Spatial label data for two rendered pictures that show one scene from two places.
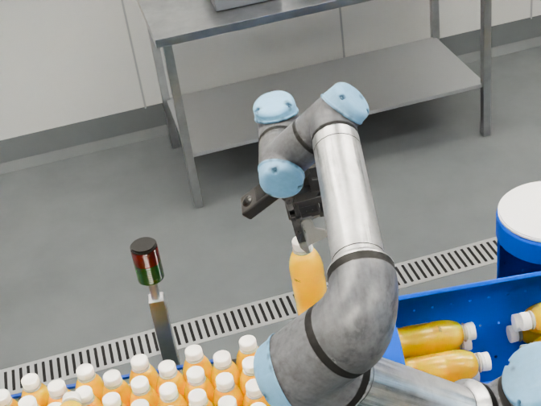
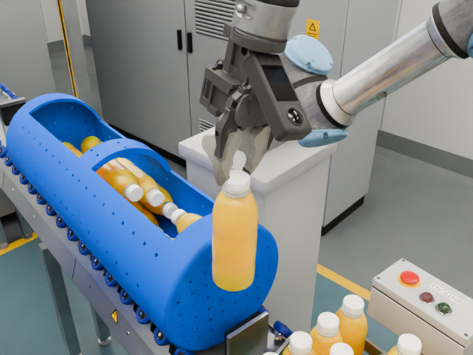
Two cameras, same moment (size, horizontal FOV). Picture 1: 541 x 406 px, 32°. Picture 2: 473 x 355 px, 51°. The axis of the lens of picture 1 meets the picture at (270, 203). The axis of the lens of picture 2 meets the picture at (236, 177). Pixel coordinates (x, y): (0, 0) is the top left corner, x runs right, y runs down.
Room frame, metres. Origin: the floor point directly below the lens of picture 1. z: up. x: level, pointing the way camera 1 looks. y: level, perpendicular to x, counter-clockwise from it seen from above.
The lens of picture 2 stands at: (1.89, 0.43, 1.77)
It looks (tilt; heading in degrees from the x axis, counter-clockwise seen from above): 31 degrees down; 233
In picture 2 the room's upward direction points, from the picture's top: straight up
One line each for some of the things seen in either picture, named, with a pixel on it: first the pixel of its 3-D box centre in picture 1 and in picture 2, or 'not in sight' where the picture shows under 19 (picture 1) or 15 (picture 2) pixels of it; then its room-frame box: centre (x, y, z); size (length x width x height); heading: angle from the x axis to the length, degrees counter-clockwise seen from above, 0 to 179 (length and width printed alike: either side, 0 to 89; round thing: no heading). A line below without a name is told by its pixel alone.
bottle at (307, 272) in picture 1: (308, 280); (234, 234); (1.53, -0.05, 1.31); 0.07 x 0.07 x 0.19
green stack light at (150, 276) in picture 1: (149, 269); not in sight; (1.82, 0.31, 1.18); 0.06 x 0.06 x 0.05
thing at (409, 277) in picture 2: not in sight; (410, 277); (1.18, 0.05, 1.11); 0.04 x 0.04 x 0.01
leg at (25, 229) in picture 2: not in sight; (15, 191); (1.49, -2.12, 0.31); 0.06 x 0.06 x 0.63; 2
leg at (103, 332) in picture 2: not in sight; (94, 289); (1.45, -1.14, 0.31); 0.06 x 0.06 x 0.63; 2
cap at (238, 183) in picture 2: (301, 242); (236, 179); (1.53, -0.05, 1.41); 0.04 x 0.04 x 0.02
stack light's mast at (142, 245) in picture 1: (149, 271); not in sight; (1.82, 0.31, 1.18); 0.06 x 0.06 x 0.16
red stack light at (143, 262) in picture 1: (145, 254); not in sight; (1.82, 0.31, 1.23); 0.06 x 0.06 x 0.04
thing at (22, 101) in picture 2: not in sight; (16, 120); (1.53, -1.42, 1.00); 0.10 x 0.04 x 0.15; 2
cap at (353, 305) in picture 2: not in sight; (353, 303); (1.31, 0.02, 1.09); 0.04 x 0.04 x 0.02
